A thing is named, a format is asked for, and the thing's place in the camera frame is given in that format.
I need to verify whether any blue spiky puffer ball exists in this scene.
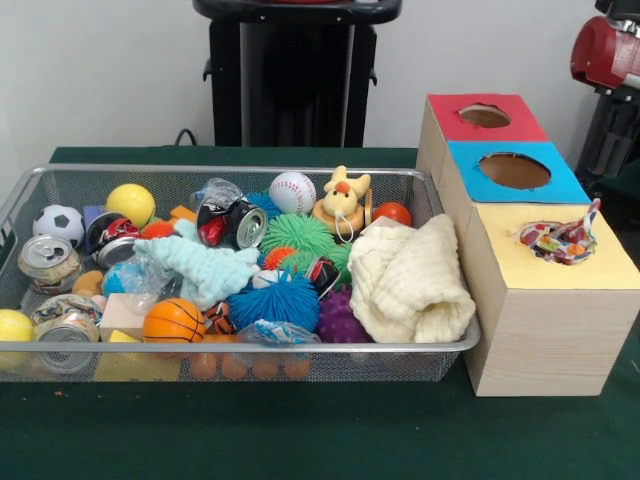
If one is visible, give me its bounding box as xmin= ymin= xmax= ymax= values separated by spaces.
xmin=227 ymin=269 xmax=321 ymax=334

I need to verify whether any dark green table cloth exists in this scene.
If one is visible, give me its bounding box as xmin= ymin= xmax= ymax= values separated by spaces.
xmin=0 ymin=144 xmax=640 ymax=480

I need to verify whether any light blue muslin cloth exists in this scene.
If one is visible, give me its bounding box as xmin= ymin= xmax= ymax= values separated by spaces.
xmin=132 ymin=218 xmax=262 ymax=312

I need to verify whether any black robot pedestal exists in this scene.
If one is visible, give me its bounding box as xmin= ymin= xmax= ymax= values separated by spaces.
xmin=192 ymin=0 xmax=407 ymax=148

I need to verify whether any yellow ball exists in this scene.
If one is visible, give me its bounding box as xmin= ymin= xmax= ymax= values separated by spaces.
xmin=105 ymin=183 xmax=157 ymax=230

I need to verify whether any yellow plush chick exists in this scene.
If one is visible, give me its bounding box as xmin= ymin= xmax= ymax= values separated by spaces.
xmin=312 ymin=165 xmax=374 ymax=239

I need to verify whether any green spiky puffer ball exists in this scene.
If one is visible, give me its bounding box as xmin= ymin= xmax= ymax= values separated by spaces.
xmin=259 ymin=213 xmax=337 ymax=256

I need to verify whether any black white soccer ball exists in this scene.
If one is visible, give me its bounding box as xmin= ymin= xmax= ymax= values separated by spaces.
xmin=32 ymin=204 xmax=86 ymax=249

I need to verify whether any cream muslin cloth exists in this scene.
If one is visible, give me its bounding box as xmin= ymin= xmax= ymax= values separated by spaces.
xmin=348 ymin=213 xmax=477 ymax=345

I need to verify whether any orange toy basketball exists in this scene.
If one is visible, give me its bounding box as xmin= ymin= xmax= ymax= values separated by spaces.
xmin=143 ymin=298 xmax=207 ymax=345

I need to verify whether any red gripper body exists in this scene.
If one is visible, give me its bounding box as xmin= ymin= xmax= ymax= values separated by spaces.
xmin=570 ymin=14 xmax=640 ymax=97

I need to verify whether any white toy baseball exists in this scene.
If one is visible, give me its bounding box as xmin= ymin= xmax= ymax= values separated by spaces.
xmin=269 ymin=171 xmax=319 ymax=216

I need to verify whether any silver mesh bin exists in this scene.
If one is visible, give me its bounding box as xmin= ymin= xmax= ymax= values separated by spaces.
xmin=0 ymin=164 xmax=482 ymax=384

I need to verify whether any red orange ball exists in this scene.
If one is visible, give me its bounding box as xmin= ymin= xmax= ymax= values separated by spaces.
xmin=373 ymin=202 xmax=414 ymax=229

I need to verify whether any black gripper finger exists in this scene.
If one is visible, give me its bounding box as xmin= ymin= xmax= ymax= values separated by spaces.
xmin=577 ymin=92 xmax=620 ymax=175
xmin=597 ymin=92 xmax=640 ymax=176

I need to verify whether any polka dot cloth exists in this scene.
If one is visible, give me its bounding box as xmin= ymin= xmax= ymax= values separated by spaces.
xmin=514 ymin=198 xmax=602 ymax=265

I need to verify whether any wooden box with three holes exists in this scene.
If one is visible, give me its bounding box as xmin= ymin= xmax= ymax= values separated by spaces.
xmin=416 ymin=92 xmax=640 ymax=397

